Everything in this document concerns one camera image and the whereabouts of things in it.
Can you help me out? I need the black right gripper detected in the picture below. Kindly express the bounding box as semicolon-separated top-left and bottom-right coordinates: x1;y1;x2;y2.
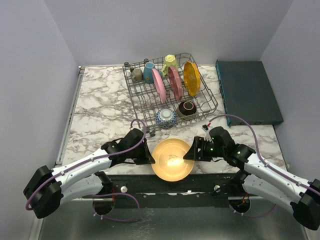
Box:
183;135;226;162

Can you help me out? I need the beige bottom plate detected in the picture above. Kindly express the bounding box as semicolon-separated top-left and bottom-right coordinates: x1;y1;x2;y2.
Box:
151;138;195;182

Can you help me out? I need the red patterned glass bowl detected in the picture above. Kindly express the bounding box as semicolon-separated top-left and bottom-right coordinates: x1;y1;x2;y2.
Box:
155;108;177;129

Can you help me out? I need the brown patterned bowl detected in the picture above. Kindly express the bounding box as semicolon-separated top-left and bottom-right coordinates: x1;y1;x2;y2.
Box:
177;100;197;117

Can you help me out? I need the grey wire dish rack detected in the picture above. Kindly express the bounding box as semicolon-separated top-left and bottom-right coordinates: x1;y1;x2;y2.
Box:
122;52;218;137

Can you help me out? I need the orange polka dot plate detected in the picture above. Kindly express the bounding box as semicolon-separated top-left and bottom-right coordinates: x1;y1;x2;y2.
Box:
183;61;201;97

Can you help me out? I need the plain pink round plate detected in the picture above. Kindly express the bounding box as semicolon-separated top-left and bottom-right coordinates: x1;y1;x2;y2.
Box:
151;68;167;104

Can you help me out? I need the blue floral mug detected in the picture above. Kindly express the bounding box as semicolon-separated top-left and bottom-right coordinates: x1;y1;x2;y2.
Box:
143;62;155;84

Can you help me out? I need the small grey cup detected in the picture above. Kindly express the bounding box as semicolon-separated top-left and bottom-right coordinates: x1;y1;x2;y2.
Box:
131;68;144;83

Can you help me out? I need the pale yellow mug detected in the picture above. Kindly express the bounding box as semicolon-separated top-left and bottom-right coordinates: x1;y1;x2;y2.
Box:
161;54;178;76

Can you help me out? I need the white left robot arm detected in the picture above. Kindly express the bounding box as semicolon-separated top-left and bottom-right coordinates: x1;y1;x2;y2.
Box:
23;128;155;219

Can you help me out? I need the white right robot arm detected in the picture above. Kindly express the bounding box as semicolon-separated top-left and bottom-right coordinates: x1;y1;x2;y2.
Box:
183;126;320;231

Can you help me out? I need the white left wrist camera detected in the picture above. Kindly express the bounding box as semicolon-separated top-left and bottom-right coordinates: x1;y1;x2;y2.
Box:
141;126;149;135

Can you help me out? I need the blue network switch box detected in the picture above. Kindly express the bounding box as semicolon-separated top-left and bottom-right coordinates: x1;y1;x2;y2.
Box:
215;60;284;127

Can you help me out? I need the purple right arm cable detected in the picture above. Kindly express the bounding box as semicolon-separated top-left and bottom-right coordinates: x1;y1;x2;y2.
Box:
206;114;320;218

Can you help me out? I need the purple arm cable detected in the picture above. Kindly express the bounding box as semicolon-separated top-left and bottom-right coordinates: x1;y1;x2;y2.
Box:
26;119;141;222
206;114;320;218

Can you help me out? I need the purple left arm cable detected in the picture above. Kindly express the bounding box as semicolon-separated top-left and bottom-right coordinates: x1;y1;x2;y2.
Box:
26;119;141;222

